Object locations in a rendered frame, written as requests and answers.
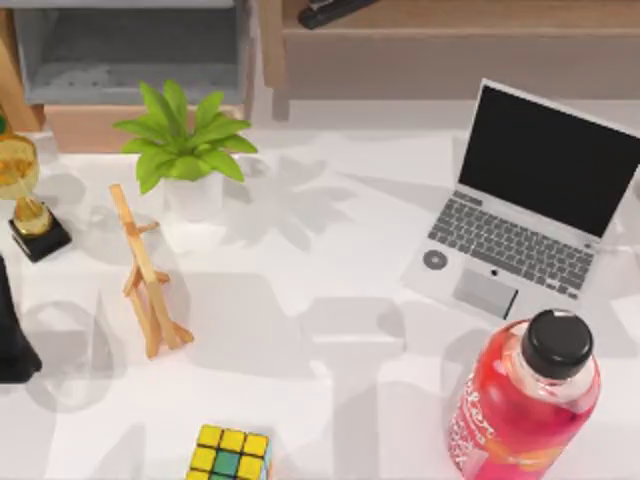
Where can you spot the pulled-out drawer with grey inside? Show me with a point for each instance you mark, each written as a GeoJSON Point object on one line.
{"type": "Point", "coordinates": [130, 55]}

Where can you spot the black stapler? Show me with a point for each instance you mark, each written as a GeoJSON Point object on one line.
{"type": "Point", "coordinates": [330, 11]}

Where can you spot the colourful puzzle cube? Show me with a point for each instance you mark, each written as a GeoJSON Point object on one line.
{"type": "Point", "coordinates": [230, 452]}

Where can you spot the small wooden easel stand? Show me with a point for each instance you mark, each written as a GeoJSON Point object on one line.
{"type": "Point", "coordinates": [145, 280]}

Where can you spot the gold trophy on black base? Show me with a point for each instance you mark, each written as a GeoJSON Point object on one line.
{"type": "Point", "coordinates": [20, 165]}

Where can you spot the green plant in white pot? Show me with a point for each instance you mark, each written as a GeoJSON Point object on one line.
{"type": "Point", "coordinates": [185, 150]}

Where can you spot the pale wooden drawer front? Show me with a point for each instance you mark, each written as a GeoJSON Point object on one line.
{"type": "Point", "coordinates": [100, 125]}

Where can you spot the wooden open shelf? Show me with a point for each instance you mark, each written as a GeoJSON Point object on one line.
{"type": "Point", "coordinates": [450, 55]}

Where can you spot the pink bottle with black cap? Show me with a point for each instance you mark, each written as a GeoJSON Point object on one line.
{"type": "Point", "coordinates": [520, 400]}

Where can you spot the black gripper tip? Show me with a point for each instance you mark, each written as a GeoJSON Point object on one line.
{"type": "Point", "coordinates": [11, 340]}

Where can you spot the silver laptop with black screen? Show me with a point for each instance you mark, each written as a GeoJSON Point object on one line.
{"type": "Point", "coordinates": [530, 210]}

